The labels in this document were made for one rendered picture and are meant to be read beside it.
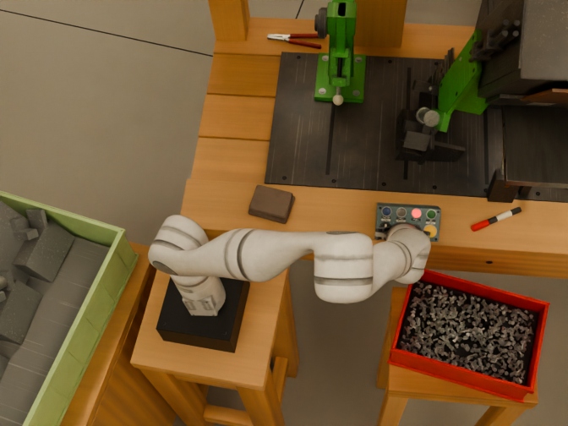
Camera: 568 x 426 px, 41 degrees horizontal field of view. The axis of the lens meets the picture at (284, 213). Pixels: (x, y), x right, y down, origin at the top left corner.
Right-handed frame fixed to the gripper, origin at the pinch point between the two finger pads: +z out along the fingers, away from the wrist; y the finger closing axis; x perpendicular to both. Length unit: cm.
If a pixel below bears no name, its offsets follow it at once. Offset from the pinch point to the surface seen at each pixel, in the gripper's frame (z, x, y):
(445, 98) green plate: 2.7, -31.0, -8.0
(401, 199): 10.7, -6.2, -0.1
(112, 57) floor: 147, -44, 120
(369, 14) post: 29, -52, 10
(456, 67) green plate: -0.3, -38.1, -9.7
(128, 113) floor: 131, -21, 108
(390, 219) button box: 3.0, -2.1, 2.6
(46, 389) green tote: -26, 36, 75
